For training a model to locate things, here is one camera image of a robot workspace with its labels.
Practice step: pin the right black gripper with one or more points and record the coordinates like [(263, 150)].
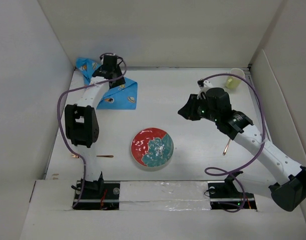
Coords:
[(188, 110)]

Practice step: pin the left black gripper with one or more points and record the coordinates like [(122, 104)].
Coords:
[(117, 83)]

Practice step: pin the blue space-print cloth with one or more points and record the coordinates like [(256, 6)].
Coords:
[(121, 97)]

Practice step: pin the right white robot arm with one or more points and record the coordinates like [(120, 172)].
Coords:
[(288, 189)]

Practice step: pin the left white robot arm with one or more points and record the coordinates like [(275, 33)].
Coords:
[(81, 123)]

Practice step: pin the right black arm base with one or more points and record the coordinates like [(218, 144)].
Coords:
[(223, 196)]

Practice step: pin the pale yellow mug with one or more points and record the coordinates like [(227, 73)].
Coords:
[(233, 82)]

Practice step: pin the copper spoon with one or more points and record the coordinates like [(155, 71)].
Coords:
[(226, 147)]

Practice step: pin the red and teal plate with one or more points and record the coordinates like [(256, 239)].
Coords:
[(151, 149)]

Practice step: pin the copper fork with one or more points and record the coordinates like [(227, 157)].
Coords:
[(99, 156)]

